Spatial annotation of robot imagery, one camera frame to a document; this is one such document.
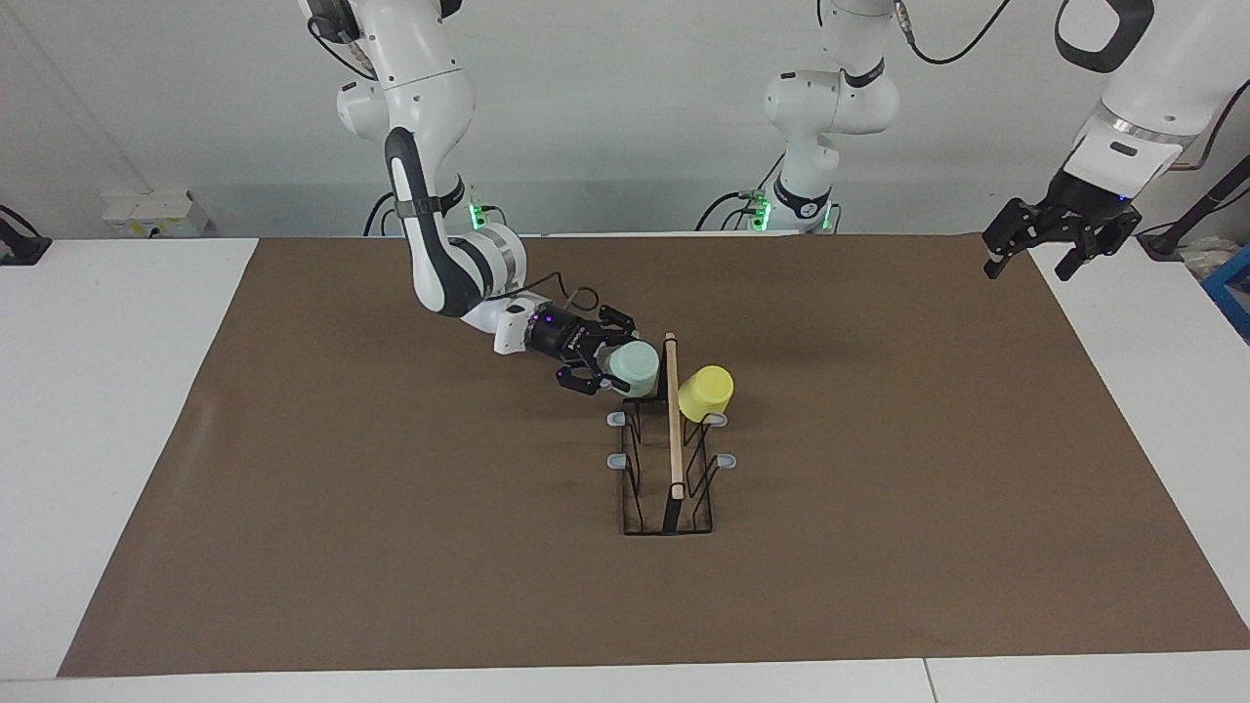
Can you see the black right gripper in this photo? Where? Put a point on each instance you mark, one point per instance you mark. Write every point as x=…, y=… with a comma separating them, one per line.
x=566, y=337

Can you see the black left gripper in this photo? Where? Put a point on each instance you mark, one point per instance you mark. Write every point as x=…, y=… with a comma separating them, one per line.
x=1079, y=200

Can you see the pale green plastic cup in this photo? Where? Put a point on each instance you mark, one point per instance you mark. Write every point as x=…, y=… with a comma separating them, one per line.
x=633, y=369

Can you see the yellow plastic cup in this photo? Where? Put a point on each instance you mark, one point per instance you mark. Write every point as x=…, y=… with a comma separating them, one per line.
x=705, y=392

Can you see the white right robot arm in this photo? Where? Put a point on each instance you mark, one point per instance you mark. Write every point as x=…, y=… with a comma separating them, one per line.
x=420, y=98

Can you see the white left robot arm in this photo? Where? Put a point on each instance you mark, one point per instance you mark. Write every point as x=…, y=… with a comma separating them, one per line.
x=830, y=107

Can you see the black stand pole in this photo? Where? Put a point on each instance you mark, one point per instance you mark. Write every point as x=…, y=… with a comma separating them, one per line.
x=1206, y=203

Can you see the green lit base connector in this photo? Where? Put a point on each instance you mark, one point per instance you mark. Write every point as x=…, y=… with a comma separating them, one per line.
x=483, y=213
x=760, y=213

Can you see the blue crate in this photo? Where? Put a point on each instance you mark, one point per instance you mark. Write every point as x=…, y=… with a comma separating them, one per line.
x=1232, y=293

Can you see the brown table mat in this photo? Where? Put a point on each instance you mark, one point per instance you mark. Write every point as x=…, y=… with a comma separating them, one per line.
x=391, y=537

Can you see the white power strip box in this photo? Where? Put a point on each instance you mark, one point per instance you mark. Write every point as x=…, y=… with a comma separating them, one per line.
x=151, y=215

